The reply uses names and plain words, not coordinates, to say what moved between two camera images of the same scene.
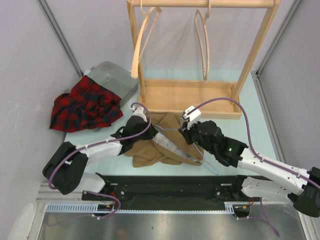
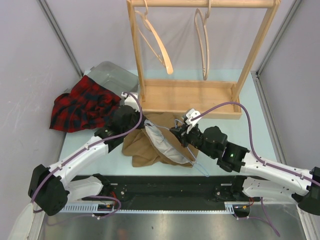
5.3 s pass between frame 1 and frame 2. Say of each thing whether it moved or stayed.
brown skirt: stayed
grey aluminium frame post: stayed
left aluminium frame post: stayed
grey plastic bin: stayed
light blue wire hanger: moved
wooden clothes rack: stayed
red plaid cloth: stayed
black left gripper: moved
